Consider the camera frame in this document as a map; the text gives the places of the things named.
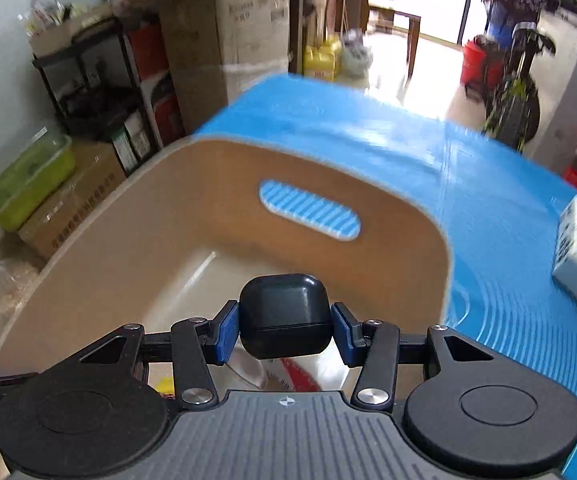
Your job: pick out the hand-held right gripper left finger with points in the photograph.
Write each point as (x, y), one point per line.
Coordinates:
(226, 332)

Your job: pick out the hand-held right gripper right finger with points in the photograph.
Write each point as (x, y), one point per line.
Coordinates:
(346, 332)

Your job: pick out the black earbuds case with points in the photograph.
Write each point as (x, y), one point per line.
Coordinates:
(286, 315)

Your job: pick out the yellow plastic toy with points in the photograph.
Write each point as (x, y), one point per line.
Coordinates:
(166, 387)

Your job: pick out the beige plastic storage bin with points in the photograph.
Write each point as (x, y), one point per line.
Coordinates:
(168, 220)

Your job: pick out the clear bag of grain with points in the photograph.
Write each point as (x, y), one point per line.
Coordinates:
(3, 290)

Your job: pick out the blue silicone baking mat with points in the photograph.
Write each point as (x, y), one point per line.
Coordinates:
(493, 210)

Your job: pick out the large brown cardboard box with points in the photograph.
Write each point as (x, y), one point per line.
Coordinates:
(78, 195)

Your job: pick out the green container with clear lid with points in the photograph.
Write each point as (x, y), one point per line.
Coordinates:
(28, 185)

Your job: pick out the green white carton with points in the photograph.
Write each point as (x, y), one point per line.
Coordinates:
(131, 140)

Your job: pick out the red appliance box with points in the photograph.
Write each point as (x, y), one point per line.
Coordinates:
(161, 95)

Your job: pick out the yellow plastic jugs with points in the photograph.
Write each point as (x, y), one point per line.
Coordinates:
(323, 60)

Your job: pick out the white plastic bag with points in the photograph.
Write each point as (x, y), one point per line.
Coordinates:
(357, 55)

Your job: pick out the black shelf cart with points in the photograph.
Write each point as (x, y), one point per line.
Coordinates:
(93, 85)

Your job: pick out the black green bicycle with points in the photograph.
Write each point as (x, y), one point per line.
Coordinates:
(515, 90)

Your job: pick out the red plastic bucket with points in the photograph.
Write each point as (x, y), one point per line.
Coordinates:
(478, 67)

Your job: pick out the tall pale cardboard box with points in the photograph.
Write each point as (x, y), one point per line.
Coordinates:
(248, 35)

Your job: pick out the wooden chair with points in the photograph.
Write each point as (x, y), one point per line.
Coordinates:
(393, 15)

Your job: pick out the wooden cabinet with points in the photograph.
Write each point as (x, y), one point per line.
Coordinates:
(318, 5)

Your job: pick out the white chest freezer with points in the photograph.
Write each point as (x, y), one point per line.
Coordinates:
(568, 85)

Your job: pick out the open cardboard box with clutter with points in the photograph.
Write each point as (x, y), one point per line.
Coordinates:
(68, 30)

